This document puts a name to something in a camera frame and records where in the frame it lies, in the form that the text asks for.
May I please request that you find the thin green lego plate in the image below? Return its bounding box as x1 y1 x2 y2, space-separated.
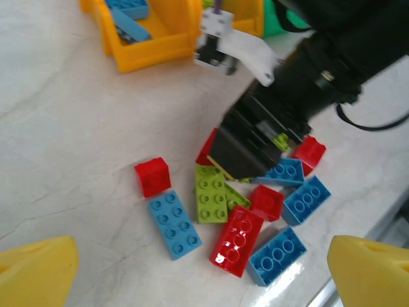
223 182 252 212

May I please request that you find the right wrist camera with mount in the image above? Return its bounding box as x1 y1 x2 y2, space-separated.
193 6 284 88

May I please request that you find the small red lego brick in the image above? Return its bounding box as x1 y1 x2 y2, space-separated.
134 156 172 199
249 184 285 223

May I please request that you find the green plastic bin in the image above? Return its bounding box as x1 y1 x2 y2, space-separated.
261 0 314 39

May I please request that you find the thin black cable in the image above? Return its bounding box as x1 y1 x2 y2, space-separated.
335 104 409 131

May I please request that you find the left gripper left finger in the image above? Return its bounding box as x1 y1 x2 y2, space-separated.
0 235 80 307

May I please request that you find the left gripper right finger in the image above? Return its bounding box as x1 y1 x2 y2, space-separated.
327 235 409 307

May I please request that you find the blue lego brick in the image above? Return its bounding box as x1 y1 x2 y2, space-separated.
247 226 307 287
110 8 153 43
282 175 332 227
251 157 305 189
147 190 203 261
104 0 150 20

